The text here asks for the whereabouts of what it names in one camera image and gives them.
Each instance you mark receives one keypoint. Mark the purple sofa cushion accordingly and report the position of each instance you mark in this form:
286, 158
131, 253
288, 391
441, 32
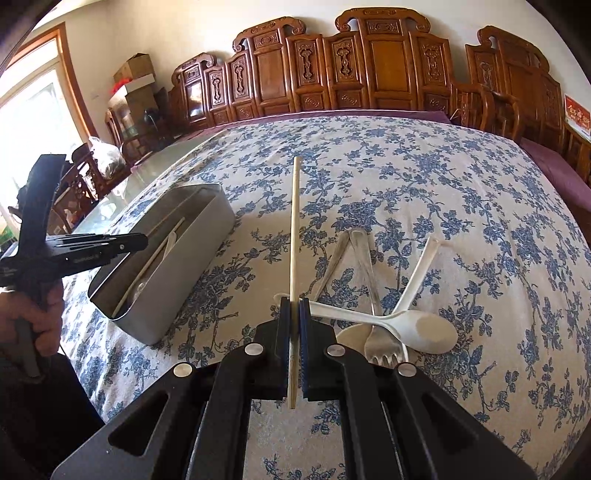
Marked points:
415, 114

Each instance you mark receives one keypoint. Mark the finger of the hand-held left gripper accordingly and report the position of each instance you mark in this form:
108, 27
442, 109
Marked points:
106, 244
41, 194

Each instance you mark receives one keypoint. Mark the light wooden chopstick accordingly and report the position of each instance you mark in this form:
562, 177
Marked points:
295, 230
152, 263

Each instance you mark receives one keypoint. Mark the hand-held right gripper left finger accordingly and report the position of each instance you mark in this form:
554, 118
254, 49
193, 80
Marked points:
286, 323

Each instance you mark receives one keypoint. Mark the carved wooden chair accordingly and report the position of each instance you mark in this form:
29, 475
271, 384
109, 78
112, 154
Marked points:
83, 184

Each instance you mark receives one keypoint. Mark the clear plastic bag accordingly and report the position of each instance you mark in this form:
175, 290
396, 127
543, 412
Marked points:
107, 159

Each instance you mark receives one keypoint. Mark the person's left forearm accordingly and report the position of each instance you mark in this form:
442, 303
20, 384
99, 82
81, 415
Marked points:
46, 415

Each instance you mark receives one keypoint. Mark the purple armchair cushion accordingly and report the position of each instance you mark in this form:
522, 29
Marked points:
563, 170

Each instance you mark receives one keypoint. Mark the rectangular metal box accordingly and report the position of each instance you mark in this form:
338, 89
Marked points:
184, 286

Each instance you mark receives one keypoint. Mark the person's left hand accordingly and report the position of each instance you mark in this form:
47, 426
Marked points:
46, 318

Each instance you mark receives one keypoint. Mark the carved wooden sofa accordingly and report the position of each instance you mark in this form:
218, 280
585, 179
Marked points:
383, 69

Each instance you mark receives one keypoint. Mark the wooden door frame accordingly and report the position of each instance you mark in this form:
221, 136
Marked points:
69, 69

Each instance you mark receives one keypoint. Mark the blue floral tablecloth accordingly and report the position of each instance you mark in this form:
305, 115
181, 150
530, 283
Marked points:
415, 184

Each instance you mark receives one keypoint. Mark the metal fork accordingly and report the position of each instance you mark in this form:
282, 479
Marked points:
364, 267

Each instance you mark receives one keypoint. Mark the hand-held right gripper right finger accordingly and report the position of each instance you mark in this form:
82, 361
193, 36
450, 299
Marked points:
304, 323

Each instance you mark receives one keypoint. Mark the red printed box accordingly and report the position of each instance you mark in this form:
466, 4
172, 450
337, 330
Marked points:
577, 115

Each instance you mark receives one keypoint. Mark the white box with red flowers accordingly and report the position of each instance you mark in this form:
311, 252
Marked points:
131, 85

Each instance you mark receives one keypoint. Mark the carved wooden armchair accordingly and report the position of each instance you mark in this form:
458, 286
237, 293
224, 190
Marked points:
508, 69

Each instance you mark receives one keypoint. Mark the small cardboard box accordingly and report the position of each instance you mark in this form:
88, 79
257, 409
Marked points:
134, 67

